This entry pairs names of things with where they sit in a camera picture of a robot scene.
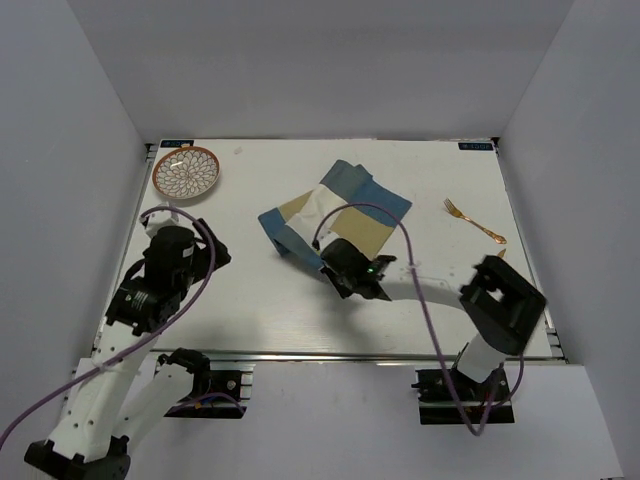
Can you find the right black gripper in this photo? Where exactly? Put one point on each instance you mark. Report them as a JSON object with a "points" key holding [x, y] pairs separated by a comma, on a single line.
{"points": [[343, 291]]}

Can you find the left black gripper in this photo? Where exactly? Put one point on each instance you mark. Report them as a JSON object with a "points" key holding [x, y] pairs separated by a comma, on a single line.
{"points": [[205, 255]]}

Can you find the blue beige checked placemat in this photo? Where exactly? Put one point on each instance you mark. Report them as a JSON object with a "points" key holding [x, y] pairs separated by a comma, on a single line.
{"points": [[347, 200]]}

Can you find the floral patterned ceramic plate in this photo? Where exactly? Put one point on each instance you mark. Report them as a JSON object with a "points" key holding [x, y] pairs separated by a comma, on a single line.
{"points": [[186, 173]]}

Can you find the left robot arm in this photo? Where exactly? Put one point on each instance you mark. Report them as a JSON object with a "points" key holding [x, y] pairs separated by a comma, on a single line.
{"points": [[100, 429]]}

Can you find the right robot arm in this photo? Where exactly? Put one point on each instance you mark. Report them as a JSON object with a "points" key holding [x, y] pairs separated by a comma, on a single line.
{"points": [[502, 305]]}

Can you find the left blue corner sticker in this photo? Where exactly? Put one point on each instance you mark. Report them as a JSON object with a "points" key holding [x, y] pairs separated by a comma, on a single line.
{"points": [[175, 143]]}

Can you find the blue corner sticker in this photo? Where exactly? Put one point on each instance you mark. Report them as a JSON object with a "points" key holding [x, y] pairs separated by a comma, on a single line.
{"points": [[476, 146], [175, 143]]}

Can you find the gold fork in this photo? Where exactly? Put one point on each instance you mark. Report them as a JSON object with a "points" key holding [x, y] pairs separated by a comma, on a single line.
{"points": [[457, 213]]}

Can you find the right blue corner sticker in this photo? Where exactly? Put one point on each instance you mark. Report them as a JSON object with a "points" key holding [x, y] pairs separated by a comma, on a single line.
{"points": [[476, 146]]}

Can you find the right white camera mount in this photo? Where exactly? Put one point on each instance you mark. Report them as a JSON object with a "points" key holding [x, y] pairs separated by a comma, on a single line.
{"points": [[324, 238]]}

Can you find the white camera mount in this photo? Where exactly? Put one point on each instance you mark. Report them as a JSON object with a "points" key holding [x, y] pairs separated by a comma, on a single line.
{"points": [[156, 220], [324, 238]]}

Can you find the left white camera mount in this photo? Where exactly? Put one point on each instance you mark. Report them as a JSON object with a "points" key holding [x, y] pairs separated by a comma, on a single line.
{"points": [[156, 220]]}

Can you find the aluminium table edge rail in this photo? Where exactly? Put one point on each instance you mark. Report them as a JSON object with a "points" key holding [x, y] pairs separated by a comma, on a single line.
{"points": [[272, 355]]}

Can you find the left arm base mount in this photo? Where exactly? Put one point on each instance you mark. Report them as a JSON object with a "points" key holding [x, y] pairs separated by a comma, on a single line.
{"points": [[219, 391]]}

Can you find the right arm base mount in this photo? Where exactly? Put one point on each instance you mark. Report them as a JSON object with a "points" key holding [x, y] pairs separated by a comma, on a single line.
{"points": [[436, 406]]}

